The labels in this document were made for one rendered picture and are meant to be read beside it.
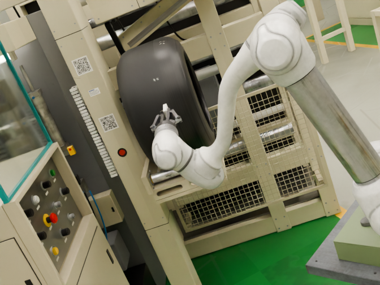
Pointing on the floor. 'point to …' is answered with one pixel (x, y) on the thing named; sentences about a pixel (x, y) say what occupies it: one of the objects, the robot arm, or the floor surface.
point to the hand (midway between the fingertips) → (165, 110)
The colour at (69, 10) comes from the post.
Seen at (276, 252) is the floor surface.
